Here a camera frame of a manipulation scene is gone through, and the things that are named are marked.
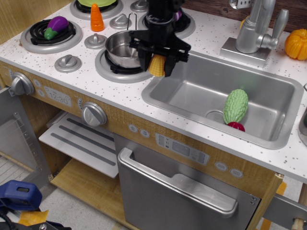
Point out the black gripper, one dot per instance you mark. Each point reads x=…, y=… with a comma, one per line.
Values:
x=159, y=39

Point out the yellow toy corn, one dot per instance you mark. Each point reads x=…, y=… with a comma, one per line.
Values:
x=157, y=65

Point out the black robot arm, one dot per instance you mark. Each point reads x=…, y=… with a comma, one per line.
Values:
x=164, y=9

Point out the small steel pan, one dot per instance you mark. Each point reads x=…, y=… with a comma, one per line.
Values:
x=120, y=52

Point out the front right stove burner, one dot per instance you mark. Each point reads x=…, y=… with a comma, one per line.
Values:
x=103, y=68

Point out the back left stove burner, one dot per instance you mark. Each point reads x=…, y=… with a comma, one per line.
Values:
x=106, y=14

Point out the front left stove burner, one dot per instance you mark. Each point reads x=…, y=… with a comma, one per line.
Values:
x=32, y=39

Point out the purple striped toy onion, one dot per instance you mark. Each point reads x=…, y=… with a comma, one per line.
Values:
x=178, y=15

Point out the silver stovetop knob back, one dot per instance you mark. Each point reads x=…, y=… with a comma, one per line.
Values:
x=121, y=22

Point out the silver stovetop knob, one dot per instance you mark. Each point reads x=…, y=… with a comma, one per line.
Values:
x=139, y=6
x=121, y=22
x=95, y=41
x=68, y=64

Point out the silver stovetop knob rear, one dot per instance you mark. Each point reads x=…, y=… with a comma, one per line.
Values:
x=139, y=6

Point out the silver stovetop knob middle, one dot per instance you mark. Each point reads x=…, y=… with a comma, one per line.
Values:
x=95, y=41

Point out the orange toy carrot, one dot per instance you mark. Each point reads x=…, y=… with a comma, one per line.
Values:
x=96, y=20

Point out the silver oven dial right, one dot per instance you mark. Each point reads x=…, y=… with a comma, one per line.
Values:
x=93, y=115

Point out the silver oven dial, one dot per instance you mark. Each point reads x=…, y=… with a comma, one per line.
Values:
x=93, y=115
x=21, y=84

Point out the green toy plate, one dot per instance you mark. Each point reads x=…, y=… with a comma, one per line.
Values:
x=99, y=3

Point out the silver stovetop knob front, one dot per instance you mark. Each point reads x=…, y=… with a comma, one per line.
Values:
x=68, y=64

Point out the green bumpy toy gourd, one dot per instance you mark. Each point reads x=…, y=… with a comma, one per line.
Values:
x=236, y=106

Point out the silver toy faucet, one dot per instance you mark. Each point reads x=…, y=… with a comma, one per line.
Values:
x=253, y=45

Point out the red toy radish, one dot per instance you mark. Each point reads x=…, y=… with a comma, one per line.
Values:
x=236, y=125

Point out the purple toy eggplant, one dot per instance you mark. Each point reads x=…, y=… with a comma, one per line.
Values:
x=55, y=25

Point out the white oven rack shelf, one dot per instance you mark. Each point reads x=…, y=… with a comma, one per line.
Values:
x=92, y=146

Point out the silver dishwasher door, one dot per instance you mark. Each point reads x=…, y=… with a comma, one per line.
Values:
x=160, y=193

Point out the orange toy pumpkin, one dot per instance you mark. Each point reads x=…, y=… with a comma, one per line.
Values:
x=296, y=44

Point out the silver oven dial left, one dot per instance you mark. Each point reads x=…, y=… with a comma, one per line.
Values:
x=21, y=84

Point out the open oven door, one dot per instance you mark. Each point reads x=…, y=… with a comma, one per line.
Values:
x=21, y=156

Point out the blue clamp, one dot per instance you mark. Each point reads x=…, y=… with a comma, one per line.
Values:
x=18, y=195

